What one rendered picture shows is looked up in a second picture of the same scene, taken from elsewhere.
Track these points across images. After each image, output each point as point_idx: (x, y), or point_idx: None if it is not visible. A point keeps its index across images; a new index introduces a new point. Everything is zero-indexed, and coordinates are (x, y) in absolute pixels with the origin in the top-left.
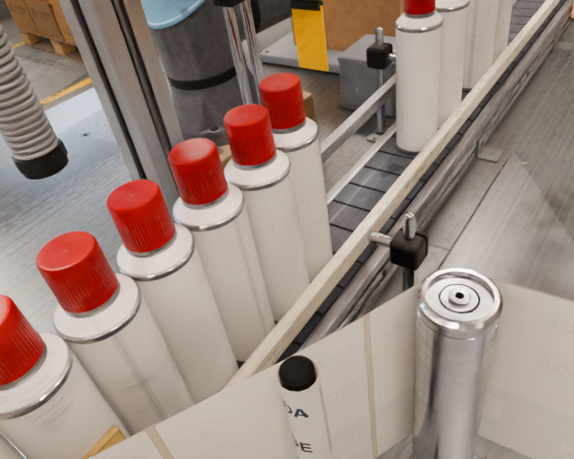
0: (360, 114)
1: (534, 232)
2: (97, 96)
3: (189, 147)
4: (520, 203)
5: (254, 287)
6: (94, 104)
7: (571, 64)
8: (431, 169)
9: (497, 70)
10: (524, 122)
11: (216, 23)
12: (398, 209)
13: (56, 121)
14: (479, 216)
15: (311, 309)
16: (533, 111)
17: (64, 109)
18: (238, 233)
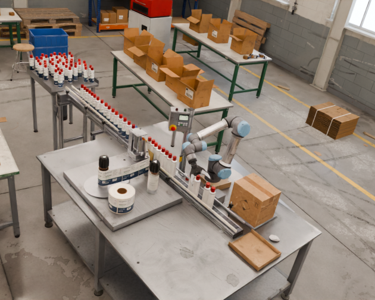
0: (187, 177)
1: (166, 190)
2: (244, 172)
3: (167, 150)
4: (171, 192)
5: (163, 162)
6: (240, 171)
7: (212, 227)
8: (183, 189)
9: (200, 200)
10: (196, 211)
11: (209, 163)
12: (177, 184)
13: (236, 166)
14: (171, 188)
15: (163, 171)
16: (198, 213)
17: (240, 168)
18: (163, 157)
